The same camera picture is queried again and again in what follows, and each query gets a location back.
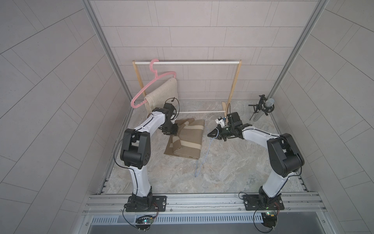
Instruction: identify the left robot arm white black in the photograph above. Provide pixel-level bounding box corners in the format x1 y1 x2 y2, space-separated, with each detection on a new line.
120 102 178 210

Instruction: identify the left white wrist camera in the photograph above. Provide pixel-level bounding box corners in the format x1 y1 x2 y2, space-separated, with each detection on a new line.
215 117 227 128

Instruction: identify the circuit board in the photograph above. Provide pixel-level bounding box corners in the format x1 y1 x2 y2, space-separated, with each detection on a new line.
135 215 155 232
261 212 278 229

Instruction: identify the right circuit board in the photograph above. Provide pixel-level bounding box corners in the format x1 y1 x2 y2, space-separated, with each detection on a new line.
261 212 278 229

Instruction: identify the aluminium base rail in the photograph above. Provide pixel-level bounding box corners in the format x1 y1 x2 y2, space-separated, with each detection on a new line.
82 192 327 215

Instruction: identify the left aluminium corner post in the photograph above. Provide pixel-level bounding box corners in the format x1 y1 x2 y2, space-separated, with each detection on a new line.
82 0 132 100

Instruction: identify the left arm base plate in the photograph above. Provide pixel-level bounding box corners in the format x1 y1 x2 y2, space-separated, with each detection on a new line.
125 195 167 212

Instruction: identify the wooden clothes rack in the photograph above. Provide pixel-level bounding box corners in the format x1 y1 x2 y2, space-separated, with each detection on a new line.
132 60 242 114

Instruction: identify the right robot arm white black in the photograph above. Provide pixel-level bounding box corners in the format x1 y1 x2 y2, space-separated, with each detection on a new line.
207 112 304 209

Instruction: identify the microphone on black stand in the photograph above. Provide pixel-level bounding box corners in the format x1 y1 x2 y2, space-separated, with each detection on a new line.
248 95 275 121

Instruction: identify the left circuit board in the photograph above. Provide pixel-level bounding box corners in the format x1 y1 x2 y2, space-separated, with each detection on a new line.
135 215 155 232

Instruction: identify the cream beige scarf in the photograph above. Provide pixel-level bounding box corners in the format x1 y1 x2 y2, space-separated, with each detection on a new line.
145 78 179 114

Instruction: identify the pink plastic hanger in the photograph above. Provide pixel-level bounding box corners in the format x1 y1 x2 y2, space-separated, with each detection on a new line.
131 59 176 109

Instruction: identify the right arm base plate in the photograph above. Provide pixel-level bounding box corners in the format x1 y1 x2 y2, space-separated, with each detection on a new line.
243 194 285 211

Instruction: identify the brown plaid scarf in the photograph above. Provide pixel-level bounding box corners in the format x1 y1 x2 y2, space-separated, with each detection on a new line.
164 118 205 160

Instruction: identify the aluminium corner post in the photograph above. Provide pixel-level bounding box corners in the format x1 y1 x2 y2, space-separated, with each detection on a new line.
82 0 132 100
267 0 329 98

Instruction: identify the right aluminium corner post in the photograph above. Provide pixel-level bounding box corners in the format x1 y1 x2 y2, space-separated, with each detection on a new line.
267 0 329 98

